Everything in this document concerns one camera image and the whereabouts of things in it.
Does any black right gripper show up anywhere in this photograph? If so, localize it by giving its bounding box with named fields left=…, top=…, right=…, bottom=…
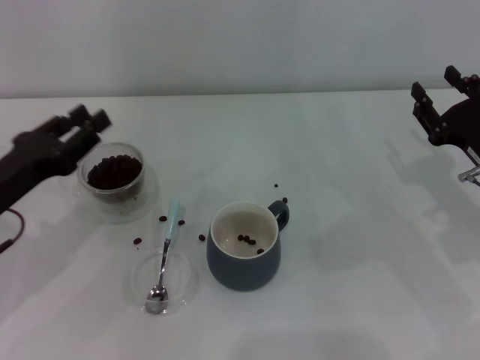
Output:
left=410, top=64, right=480, bottom=152

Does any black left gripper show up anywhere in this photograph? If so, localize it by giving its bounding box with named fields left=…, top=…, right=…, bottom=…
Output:
left=0, top=104, right=114, bottom=215

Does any blue handled metal spoon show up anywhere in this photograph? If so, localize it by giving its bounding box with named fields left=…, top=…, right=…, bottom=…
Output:
left=145, top=195, right=186, bottom=306

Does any dark grey ceramic mug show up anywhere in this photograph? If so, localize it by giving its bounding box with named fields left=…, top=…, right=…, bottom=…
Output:
left=205, top=199, right=291, bottom=292

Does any coffee beans pile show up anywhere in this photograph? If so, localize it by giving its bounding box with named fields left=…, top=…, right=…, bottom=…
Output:
left=86, top=154, right=143, bottom=191

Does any glass bowl of coffee beans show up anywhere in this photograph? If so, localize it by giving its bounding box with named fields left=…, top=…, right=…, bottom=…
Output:
left=76, top=142, right=147, bottom=206

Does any clear glass saucer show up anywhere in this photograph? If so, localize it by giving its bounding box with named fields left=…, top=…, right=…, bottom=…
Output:
left=73, top=167, right=159, bottom=225

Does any small clear glass dish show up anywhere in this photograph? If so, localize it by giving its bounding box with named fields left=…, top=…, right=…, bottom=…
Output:
left=128, top=248, right=200, bottom=317

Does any silver cable connector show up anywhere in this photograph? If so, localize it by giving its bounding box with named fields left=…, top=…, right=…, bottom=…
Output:
left=457, top=166, right=480, bottom=185

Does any dark red cable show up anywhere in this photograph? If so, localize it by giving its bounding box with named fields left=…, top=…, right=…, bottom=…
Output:
left=0, top=208, right=26, bottom=257

